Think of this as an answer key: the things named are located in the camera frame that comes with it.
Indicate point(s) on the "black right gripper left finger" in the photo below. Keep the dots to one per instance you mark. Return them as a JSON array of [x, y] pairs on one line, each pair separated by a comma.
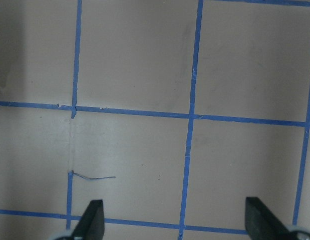
[[92, 223]]

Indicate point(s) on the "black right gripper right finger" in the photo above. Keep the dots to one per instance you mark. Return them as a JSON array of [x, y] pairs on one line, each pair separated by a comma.
[[261, 223]]

